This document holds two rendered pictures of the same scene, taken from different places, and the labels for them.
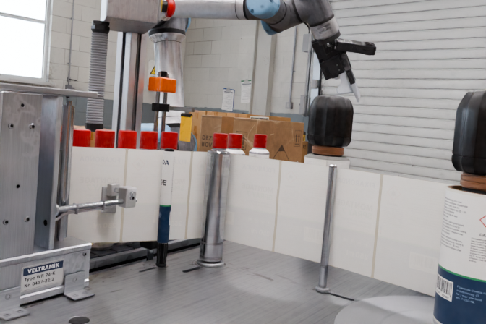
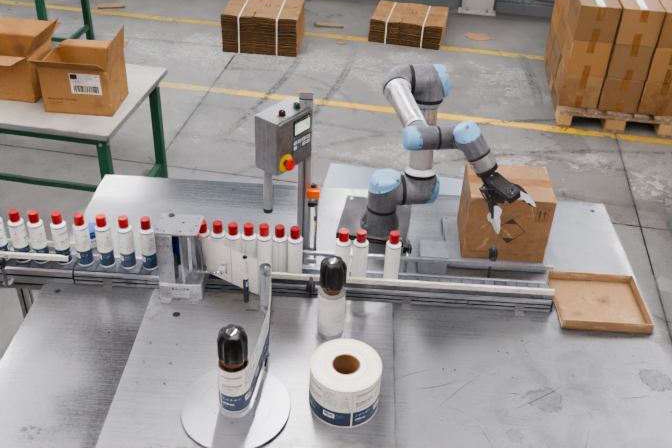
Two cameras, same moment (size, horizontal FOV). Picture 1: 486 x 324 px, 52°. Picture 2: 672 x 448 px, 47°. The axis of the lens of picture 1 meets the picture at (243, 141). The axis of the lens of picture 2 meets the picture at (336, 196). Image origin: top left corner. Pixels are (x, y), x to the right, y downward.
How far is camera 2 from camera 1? 2.18 m
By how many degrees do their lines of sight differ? 60
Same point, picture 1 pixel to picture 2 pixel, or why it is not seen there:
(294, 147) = (536, 223)
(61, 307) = (181, 305)
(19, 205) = (167, 268)
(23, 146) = (165, 251)
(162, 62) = not seen: hidden behind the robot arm
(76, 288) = (194, 298)
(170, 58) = not seen: hidden behind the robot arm
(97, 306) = (189, 311)
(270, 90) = not seen: outside the picture
